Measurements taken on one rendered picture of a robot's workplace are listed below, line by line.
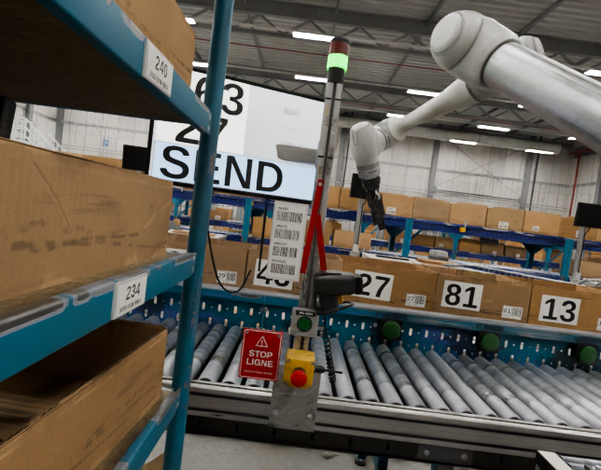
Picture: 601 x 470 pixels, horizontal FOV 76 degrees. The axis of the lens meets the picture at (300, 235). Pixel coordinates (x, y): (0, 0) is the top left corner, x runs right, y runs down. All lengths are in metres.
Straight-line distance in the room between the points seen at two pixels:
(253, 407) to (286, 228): 0.47
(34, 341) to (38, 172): 0.11
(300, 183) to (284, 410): 0.60
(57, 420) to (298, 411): 0.77
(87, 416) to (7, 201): 0.22
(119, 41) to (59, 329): 0.20
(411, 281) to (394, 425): 0.69
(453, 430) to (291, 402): 0.42
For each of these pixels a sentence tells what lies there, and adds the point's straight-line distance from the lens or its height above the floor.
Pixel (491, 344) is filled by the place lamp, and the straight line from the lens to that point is 1.74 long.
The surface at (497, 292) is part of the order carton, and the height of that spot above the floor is 1.00.
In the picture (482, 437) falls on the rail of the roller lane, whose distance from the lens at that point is 1.22.
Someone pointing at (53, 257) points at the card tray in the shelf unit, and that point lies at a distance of 0.34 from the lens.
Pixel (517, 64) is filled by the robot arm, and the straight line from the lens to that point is 0.99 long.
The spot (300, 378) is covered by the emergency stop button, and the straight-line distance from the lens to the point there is 0.94.
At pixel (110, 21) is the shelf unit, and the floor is 1.33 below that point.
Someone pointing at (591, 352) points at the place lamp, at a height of 0.82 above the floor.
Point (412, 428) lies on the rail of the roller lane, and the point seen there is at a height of 0.70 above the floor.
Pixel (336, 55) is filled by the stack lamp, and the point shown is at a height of 1.61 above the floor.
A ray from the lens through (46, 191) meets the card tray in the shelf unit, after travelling 0.32.
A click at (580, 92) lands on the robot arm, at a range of 0.91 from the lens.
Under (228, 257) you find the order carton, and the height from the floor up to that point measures 1.00.
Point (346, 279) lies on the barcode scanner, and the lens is 0.93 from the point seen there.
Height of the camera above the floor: 1.22
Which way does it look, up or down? 3 degrees down
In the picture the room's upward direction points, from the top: 7 degrees clockwise
